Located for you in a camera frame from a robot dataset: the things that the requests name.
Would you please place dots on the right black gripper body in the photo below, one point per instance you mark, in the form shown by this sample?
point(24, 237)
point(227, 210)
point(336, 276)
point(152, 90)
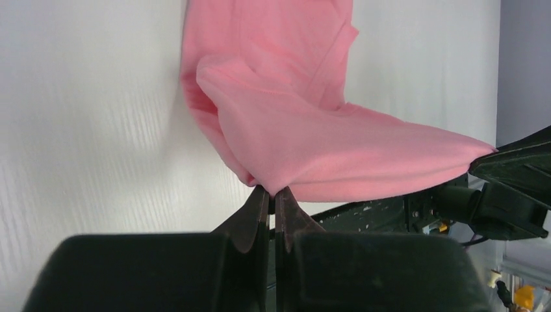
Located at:
point(495, 212)

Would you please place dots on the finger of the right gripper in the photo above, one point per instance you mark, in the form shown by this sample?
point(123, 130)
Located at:
point(522, 166)

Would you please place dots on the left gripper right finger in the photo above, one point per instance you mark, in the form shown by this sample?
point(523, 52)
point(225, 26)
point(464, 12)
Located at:
point(318, 270)

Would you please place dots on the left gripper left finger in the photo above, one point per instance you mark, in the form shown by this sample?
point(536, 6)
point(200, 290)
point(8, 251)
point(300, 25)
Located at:
point(223, 270)

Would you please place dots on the pink t shirt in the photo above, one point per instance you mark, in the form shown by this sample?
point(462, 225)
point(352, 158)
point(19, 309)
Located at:
point(264, 81)

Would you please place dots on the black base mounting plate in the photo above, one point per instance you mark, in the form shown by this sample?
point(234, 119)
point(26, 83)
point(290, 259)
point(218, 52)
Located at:
point(425, 212)

